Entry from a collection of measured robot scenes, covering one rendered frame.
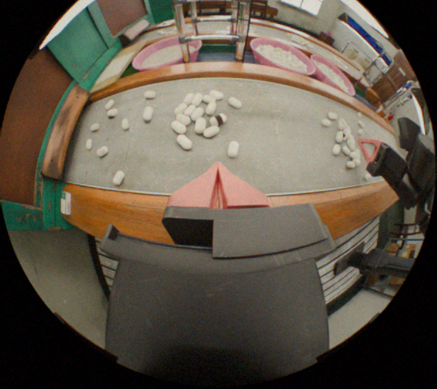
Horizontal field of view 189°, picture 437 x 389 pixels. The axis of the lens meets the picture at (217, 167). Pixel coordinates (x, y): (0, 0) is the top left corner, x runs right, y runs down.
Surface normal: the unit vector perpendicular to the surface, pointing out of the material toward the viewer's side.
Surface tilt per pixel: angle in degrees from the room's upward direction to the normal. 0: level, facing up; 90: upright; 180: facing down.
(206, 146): 0
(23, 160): 90
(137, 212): 0
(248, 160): 0
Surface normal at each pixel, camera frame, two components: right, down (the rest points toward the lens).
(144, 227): 0.00, -0.24
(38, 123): 1.00, 0.00
